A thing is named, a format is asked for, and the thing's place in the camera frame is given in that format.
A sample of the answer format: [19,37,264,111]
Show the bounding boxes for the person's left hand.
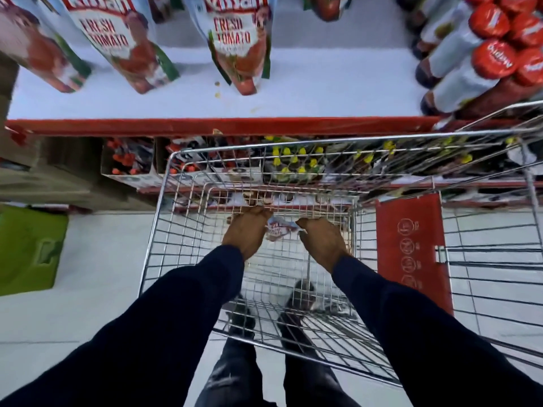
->
[222,206,273,261]

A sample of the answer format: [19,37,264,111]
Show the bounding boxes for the person's right hand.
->
[296,217,351,274]

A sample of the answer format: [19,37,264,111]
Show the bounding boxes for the small white red snack packet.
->
[266,215,303,242]

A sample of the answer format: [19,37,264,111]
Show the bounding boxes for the person's left forearm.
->
[0,245,246,407]

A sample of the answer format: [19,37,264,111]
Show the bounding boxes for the person's right forearm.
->
[331,255,543,407]

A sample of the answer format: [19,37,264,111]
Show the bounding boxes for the group of yellow-capped bottles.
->
[263,137,516,185]

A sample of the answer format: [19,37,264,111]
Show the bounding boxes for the person's right black shoe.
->
[283,280,318,320]

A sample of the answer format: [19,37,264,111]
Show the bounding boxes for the person's black shoe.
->
[283,280,318,320]
[226,294,258,340]

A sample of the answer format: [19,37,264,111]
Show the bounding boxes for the tray of orange-capped bottles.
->
[100,137,164,188]
[155,136,221,183]

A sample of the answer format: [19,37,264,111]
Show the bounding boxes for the person's left black shoe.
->
[226,294,258,340]

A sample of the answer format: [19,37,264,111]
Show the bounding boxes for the red plastic cart seat flap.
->
[375,193,454,315]

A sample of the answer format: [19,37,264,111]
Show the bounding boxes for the white shelf with red edge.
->
[5,0,543,137]

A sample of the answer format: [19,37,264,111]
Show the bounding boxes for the person's right leg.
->
[277,311,362,407]

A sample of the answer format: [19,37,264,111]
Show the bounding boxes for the person's leg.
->
[194,335,278,407]
[277,311,362,407]

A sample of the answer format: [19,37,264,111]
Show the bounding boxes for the person's left leg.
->
[194,335,278,407]

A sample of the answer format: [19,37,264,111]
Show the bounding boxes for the tomato ketchup pouch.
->
[303,0,354,22]
[0,0,92,94]
[59,0,181,95]
[182,0,277,96]

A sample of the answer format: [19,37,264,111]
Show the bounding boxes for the brown cardboard box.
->
[0,53,155,211]

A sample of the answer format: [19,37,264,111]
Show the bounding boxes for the green box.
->
[0,204,69,297]

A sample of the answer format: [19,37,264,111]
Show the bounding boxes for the row of red-capped sauce bottles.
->
[396,0,543,121]

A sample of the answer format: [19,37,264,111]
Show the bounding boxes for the metal wire shopping cart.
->
[139,101,543,388]

